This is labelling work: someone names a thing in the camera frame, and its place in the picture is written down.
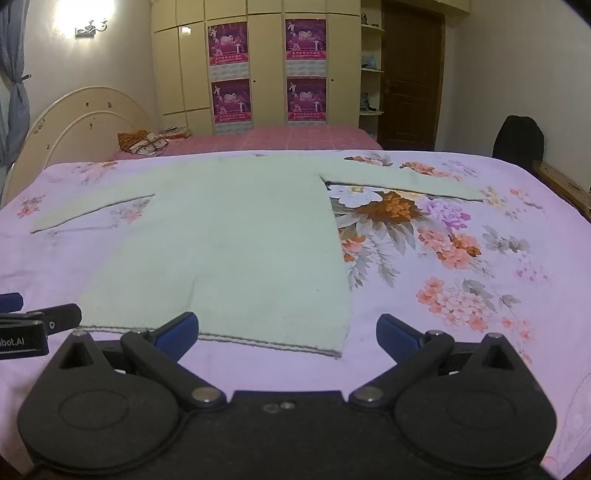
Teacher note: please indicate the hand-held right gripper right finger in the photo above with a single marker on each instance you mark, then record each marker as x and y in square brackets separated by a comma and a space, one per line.
[396, 336]

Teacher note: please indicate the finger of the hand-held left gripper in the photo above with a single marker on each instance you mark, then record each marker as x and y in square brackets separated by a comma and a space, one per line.
[62, 317]
[10, 302]

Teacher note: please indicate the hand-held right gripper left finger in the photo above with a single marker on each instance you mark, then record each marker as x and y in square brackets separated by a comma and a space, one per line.
[181, 333]

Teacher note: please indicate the light green sweater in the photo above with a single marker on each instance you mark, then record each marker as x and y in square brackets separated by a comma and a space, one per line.
[231, 240]

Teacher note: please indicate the crumpled clothes on bed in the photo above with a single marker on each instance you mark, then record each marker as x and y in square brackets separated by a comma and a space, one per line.
[148, 144]

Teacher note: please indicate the lilac floral bedsheet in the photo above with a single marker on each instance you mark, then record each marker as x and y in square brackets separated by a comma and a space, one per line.
[461, 295]

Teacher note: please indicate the orange patterned cloth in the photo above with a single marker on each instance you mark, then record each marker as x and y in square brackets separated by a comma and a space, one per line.
[130, 140]

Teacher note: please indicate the cream curved headboard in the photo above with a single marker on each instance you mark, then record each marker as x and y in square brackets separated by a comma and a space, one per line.
[69, 117]

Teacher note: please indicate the flat box on bed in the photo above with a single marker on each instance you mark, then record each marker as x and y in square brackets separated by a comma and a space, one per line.
[178, 133]

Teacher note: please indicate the blue grey curtain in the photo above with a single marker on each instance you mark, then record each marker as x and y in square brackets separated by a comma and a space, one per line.
[13, 83]

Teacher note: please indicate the pink bed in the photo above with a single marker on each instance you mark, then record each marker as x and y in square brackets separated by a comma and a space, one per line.
[300, 137]

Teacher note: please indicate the wooden furniture edge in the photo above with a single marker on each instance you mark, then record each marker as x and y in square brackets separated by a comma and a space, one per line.
[565, 184]

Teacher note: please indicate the black chair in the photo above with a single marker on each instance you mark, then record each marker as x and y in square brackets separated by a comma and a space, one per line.
[518, 138]

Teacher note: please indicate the dark shelf item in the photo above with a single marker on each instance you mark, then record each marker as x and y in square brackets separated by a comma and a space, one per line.
[366, 102]

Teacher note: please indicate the brown wooden door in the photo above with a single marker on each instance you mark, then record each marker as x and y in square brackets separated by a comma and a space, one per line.
[411, 78]

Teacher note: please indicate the cream corner shelf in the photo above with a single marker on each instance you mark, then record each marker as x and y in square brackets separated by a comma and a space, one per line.
[371, 74]

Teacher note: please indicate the blue shelf item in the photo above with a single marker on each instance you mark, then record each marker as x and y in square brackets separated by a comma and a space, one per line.
[368, 61]

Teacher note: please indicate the cream wardrobe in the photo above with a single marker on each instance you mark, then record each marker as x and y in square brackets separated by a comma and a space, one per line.
[268, 69]

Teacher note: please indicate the magenta wall poster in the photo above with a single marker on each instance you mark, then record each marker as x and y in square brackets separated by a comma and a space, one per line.
[305, 41]
[232, 99]
[227, 44]
[306, 97]

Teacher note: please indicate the wall lamp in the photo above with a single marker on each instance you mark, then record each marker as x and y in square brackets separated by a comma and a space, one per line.
[92, 26]

